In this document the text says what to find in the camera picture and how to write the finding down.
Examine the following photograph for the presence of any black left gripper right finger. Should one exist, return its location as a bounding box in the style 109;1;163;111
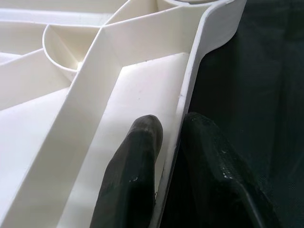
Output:
160;112;282;228

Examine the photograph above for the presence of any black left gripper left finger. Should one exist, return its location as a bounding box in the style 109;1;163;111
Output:
89;114;164;228

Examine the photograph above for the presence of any white plastic table top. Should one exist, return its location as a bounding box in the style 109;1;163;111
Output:
0;0;247;228

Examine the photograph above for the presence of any black table cloth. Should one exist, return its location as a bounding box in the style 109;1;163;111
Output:
163;0;304;228

